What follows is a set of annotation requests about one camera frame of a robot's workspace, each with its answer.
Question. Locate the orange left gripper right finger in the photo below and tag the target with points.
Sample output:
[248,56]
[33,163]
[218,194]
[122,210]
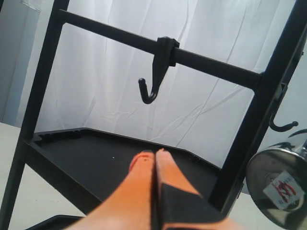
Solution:
[181,206]

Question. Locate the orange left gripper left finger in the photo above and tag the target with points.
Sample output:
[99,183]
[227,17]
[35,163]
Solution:
[129,206]

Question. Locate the stainless steel mug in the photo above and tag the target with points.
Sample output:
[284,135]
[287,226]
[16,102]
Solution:
[277,181]

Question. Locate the black side hook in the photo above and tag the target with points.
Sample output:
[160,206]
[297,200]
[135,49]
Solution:
[278,122]

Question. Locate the black hook on rail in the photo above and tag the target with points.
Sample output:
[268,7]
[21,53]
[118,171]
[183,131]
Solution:
[162,60]

